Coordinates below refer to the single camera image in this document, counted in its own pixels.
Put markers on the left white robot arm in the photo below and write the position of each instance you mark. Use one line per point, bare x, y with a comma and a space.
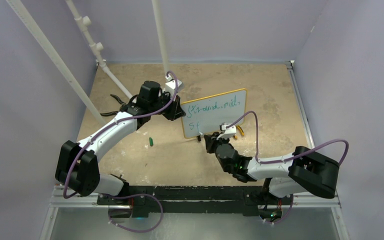
78, 162

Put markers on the green marker cap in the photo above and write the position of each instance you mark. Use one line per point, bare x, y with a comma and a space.
151, 142

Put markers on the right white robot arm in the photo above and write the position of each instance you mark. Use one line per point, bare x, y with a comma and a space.
304, 170

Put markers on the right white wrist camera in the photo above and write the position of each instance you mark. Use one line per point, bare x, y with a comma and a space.
227, 130

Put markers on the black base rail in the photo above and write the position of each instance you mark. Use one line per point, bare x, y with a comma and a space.
248, 201

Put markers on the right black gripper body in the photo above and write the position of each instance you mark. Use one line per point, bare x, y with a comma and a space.
223, 140

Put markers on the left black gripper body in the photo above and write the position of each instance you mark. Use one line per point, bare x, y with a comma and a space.
165, 99

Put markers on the yellow framed whiteboard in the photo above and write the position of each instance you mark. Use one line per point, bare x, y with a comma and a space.
205, 115

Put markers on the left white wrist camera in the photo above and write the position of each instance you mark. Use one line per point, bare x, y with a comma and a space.
171, 84

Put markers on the black handled pliers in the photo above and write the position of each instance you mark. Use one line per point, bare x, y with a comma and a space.
115, 105

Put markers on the yellow handled pliers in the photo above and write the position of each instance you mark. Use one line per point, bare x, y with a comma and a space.
239, 132

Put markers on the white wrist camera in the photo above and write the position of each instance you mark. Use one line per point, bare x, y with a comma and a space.
227, 130
171, 84

